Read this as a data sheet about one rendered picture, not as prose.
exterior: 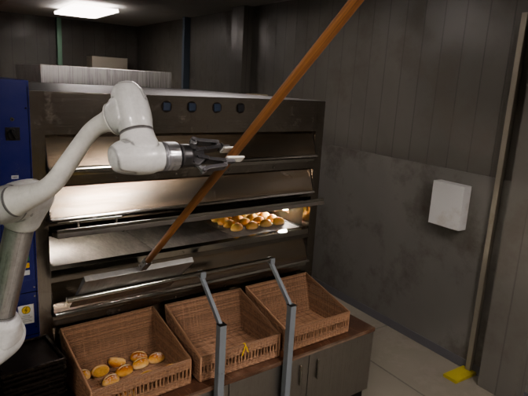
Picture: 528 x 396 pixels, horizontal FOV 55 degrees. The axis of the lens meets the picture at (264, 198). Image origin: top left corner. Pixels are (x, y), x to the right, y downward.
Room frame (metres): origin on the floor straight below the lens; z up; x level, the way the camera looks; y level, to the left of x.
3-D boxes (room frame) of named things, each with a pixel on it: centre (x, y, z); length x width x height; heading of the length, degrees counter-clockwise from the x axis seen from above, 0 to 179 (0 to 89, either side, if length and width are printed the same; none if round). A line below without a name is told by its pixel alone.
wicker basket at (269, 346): (2.81, 0.21, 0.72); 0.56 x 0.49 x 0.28; 126
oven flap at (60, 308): (3.02, 0.38, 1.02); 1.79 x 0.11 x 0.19; 127
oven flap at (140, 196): (3.02, 0.38, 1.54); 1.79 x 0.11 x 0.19; 127
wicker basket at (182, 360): (2.46, 0.70, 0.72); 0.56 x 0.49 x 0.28; 129
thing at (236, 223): (3.72, 0.19, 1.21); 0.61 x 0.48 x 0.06; 37
